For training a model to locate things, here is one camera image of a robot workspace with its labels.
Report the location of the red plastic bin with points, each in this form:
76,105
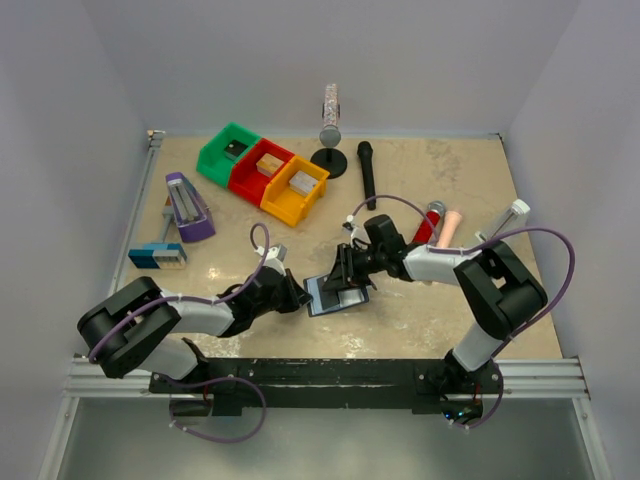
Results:
246,181

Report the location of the card stack in red bin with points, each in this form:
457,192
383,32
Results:
268,165

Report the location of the black round microphone stand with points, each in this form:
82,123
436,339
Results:
332,160

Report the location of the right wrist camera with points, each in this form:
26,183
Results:
355,231

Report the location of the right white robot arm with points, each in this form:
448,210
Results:
500,291

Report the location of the card stack in green bin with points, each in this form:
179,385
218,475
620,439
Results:
234,150

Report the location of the glitter microphone on stand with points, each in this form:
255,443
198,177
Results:
330,135

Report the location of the yellow plastic bin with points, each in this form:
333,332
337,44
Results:
286,205

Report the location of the aluminium frame rail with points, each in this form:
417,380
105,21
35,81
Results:
66,414

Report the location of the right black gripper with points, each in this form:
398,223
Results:
345,270

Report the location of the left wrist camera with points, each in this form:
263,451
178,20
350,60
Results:
274,256

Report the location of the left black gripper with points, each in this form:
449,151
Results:
292,304

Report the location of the blue leather card holder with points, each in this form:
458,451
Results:
328,302

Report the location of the black handheld microphone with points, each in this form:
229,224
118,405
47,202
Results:
365,156

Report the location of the purple metronome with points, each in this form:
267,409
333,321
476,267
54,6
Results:
192,215

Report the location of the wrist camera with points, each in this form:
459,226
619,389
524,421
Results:
355,231
274,256

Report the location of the blue grey block tool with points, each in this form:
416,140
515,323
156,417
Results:
160,254

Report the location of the card stack in yellow bin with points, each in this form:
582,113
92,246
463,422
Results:
302,183

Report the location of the green plastic bin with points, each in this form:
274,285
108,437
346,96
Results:
219,156

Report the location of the red glitter microphone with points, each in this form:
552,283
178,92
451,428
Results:
428,226

